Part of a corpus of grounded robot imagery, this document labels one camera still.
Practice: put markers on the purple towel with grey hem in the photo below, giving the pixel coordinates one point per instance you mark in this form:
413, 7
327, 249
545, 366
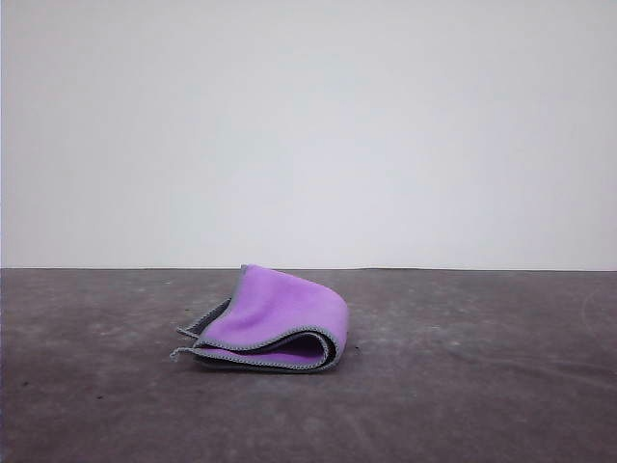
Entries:
279, 308

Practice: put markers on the grey table cloth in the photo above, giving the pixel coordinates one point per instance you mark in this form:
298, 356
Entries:
120, 410

